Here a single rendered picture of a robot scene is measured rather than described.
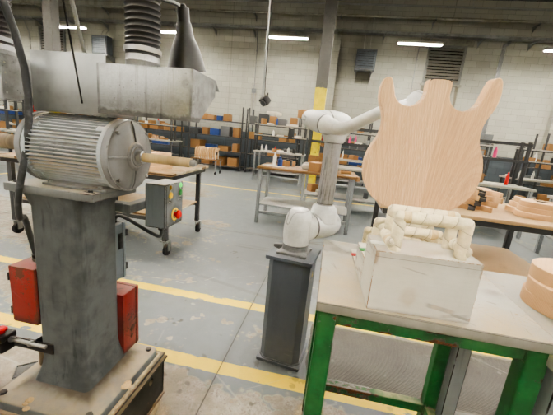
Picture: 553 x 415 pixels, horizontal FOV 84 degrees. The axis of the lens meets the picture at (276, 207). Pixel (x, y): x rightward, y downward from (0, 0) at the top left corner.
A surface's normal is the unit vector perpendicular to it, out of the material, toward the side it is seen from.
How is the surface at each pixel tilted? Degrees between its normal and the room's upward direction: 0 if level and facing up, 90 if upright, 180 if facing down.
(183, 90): 90
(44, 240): 90
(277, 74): 90
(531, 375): 90
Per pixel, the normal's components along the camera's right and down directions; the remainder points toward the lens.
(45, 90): -0.18, 0.21
